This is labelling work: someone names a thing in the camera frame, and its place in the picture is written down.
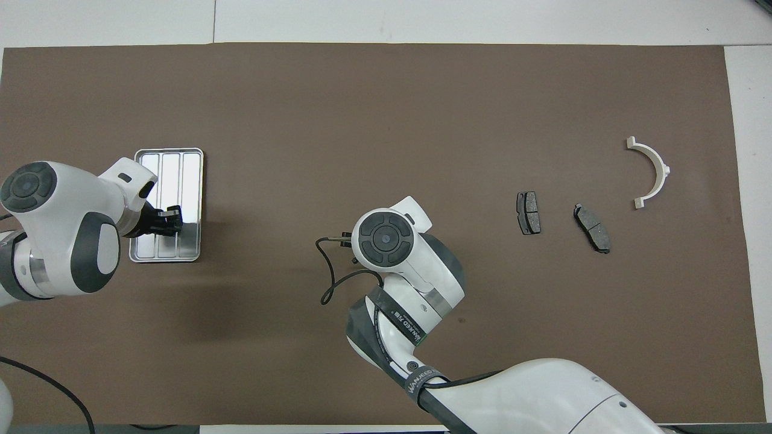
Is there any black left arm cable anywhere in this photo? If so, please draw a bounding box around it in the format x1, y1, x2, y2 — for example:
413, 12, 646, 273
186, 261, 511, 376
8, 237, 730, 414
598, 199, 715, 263
0, 356, 97, 434

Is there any silver metal tray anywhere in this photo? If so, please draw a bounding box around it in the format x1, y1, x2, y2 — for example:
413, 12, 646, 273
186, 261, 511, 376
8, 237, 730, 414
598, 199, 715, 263
128, 148, 204, 263

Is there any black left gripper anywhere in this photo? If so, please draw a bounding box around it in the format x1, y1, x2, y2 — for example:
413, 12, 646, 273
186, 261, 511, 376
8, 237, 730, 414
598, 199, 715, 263
130, 204, 183, 237

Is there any white curved plastic bracket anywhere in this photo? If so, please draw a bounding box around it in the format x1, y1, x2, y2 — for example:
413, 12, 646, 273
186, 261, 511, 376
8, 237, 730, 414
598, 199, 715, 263
626, 136, 671, 210

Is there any dark curved brake pad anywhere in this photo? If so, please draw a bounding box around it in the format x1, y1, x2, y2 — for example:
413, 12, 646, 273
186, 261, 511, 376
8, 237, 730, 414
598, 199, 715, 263
573, 204, 611, 254

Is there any brown table mat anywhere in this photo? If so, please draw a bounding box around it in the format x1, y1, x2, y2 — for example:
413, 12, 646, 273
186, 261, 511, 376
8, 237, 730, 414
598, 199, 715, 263
0, 42, 767, 426

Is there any dark rectangular brake pad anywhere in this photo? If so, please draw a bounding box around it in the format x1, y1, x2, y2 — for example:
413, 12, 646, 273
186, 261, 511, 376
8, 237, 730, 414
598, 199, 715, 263
516, 191, 542, 236

